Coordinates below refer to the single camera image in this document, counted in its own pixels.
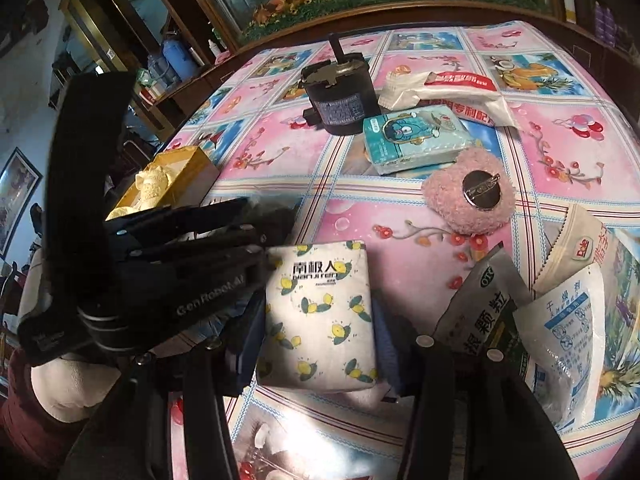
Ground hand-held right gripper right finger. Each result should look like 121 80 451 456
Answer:
375 305 581 480

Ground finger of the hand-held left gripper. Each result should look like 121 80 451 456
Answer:
102 197 296 246
125 245 273 281

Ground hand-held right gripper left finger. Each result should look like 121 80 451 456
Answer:
62 290 268 480

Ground yellow cardboard box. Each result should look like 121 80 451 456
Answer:
102 145 221 221

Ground large yellow towel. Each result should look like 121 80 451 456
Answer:
107 152 196 218

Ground lemon print tissue pack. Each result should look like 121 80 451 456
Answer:
255 241 380 392

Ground green white granule sachet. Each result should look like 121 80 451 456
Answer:
432 242 531 361

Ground pink plush badge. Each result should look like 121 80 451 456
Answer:
421 149 518 235

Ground white desiccant packet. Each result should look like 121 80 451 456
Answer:
512 265 608 433

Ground teal cartoon tissue pack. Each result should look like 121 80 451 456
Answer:
362 106 468 177

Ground fruit snack packet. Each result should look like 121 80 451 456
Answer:
532 204 640 411

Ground long white packet red label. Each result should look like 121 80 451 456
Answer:
377 70 518 128

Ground person's left forearm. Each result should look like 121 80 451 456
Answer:
0 350 86 480

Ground person's left hand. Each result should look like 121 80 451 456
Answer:
30 352 123 423

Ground grey thermos flask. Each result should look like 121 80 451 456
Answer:
147 55 171 86

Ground blue thermos flask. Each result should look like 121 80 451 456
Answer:
162 35 193 78

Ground black electric motor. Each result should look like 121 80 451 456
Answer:
300 32 378 137

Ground framed wall picture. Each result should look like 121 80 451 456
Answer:
0 147 43 261

